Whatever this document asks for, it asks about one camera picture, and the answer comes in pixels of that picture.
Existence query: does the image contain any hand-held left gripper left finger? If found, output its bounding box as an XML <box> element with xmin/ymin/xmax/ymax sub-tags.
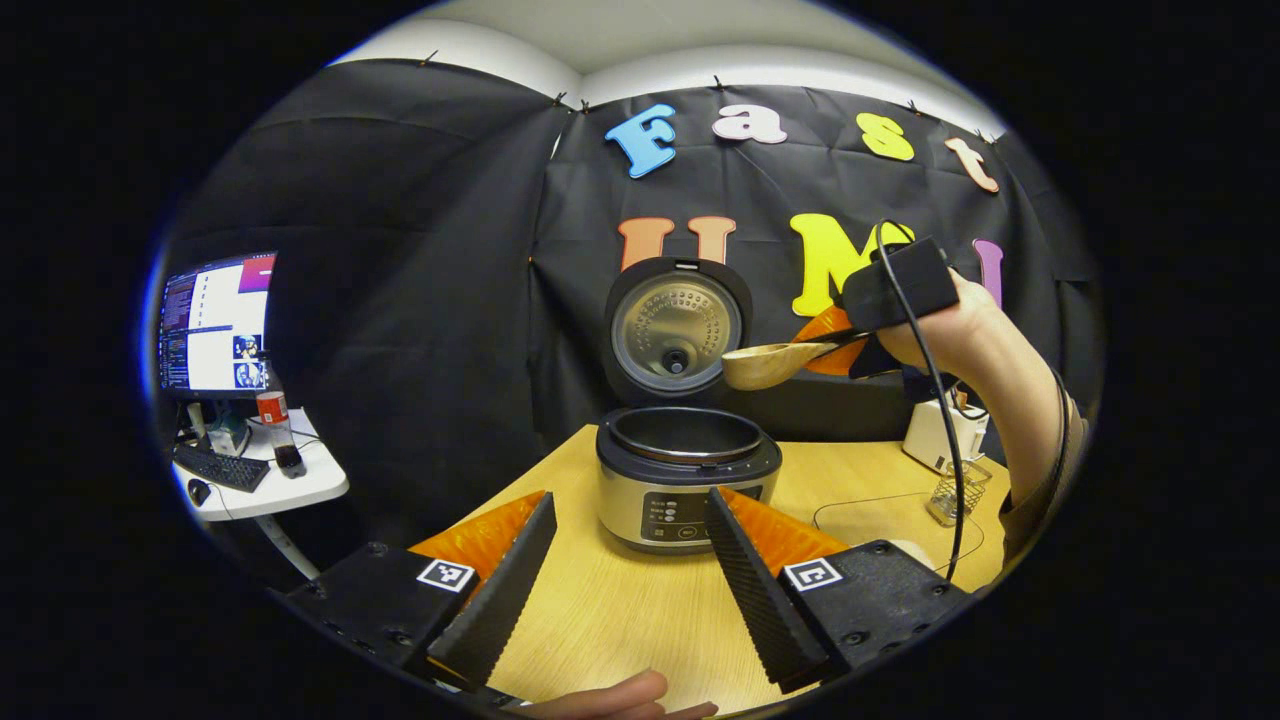
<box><xmin>285</xmin><ymin>492</ymin><xmax>556</xmax><ymax>693</ymax></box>

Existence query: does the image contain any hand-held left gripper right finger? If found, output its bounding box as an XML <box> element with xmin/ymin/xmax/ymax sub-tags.
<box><xmin>705</xmin><ymin>488</ymin><xmax>976</xmax><ymax>696</ymax></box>

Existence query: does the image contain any dark grey rice cooker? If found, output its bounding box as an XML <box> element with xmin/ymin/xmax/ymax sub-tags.
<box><xmin>595</xmin><ymin>256</ymin><xmax>784</xmax><ymax>556</ymax></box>

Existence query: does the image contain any red label drink bottle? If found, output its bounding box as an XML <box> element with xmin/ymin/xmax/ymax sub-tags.
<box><xmin>255</xmin><ymin>385</ymin><xmax>307</xmax><ymax>479</ymax></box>

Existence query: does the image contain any wooden spoon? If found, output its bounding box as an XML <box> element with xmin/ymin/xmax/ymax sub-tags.
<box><xmin>722</xmin><ymin>340</ymin><xmax>851</xmax><ymax>391</ymax></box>

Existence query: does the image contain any small pale green desk box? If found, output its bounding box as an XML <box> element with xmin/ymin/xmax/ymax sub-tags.
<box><xmin>205</xmin><ymin>412</ymin><xmax>253</xmax><ymax>458</ymax></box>

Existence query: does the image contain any computer monitor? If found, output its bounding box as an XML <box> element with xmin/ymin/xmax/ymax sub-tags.
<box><xmin>157</xmin><ymin>252</ymin><xmax>278</xmax><ymax>399</ymax></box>

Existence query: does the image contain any black keyboard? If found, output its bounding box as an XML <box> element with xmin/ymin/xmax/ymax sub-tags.
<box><xmin>172</xmin><ymin>443</ymin><xmax>271</xmax><ymax>493</ymax></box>

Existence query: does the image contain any wire chopstick holder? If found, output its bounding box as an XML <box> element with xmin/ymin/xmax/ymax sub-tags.
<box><xmin>925</xmin><ymin>458</ymin><xmax>993</xmax><ymax>528</ymax></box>

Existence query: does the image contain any white side table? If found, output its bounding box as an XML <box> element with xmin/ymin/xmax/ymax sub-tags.
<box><xmin>175</xmin><ymin>408</ymin><xmax>351</xmax><ymax>581</ymax></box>

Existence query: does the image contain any white toaster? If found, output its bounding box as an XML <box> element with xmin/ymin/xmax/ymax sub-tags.
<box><xmin>902</xmin><ymin>385</ymin><xmax>991</xmax><ymax>476</ymax></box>

